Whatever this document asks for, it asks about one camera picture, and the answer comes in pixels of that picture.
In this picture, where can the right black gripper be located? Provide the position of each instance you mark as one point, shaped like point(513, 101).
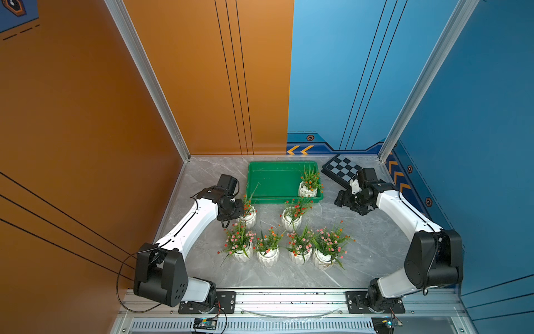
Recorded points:
point(346, 201)

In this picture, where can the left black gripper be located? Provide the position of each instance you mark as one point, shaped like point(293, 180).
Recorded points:
point(240, 209)

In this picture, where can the red flower pot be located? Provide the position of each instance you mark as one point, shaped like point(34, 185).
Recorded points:
point(300, 246)
point(249, 216)
point(294, 212)

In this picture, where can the orange flower pot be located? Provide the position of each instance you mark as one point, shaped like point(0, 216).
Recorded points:
point(310, 184)
point(267, 247)

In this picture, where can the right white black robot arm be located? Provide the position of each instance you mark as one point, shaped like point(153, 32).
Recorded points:
point(434, 258)

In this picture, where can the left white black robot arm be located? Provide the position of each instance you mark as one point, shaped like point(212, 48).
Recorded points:
point(160, 273)

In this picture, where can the green plastic storage tray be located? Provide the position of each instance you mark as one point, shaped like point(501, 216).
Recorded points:
point(276, 182)

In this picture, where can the black white chessboard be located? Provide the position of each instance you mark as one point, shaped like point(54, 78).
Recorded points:
point(341, 170)

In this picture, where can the pink flower pot front left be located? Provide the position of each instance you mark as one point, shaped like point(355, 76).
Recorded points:
point(238, 243)

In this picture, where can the pink flower pot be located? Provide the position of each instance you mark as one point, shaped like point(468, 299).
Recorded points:
point(238, 243)
point(330, 245)

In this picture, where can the pink flower pot front right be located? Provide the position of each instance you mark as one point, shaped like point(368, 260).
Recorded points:
point(330, 245)

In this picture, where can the left green circuit board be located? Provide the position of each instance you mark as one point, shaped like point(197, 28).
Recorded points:
point(205, 325)

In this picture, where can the green circuit board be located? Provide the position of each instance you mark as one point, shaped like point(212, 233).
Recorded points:
point(205, 325)
point(386, 325)

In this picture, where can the right green circuit board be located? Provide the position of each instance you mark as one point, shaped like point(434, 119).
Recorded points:
point(386, 325)

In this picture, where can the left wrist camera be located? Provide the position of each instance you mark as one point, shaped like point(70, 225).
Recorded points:
point(228, 183)

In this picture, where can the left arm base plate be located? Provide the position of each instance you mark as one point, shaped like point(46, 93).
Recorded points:
point(219, 301)

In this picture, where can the aluminium front rail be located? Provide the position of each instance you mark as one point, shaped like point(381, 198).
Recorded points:
point(332, 302)

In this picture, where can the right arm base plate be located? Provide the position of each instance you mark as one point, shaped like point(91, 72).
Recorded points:
point(359, 302)

